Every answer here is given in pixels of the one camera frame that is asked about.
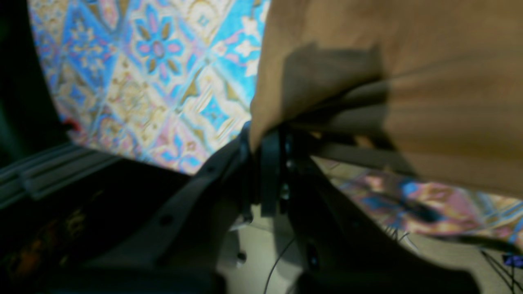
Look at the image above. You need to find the brown t-shirt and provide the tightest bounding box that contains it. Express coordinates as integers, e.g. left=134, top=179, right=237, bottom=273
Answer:
left=250, top=0, right=523, bottom=199

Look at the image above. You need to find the patterned tile tablecloth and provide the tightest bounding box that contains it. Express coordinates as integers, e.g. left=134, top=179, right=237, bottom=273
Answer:
left=27, top=0, right=522, bottom=249

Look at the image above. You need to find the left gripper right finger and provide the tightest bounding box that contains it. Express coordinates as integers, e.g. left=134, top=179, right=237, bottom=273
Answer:
left=259, top=128, right=480, bottom=294

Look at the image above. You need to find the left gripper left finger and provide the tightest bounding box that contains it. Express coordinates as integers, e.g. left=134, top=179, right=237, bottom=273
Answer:
left=82, top=122, right=252, bottom=294

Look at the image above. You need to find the red black clamp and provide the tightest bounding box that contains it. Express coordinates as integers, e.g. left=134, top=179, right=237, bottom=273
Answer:
left=62, top=118, right=82, bottom=133

